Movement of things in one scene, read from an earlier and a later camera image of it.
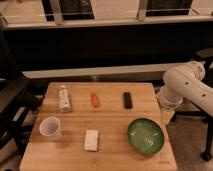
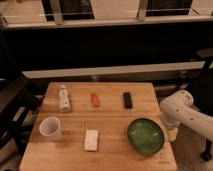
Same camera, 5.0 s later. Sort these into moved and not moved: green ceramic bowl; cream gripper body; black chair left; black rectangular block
Moved: cream gripper body
Not moved: black chair left; black rectangular block; green ceramic bowl
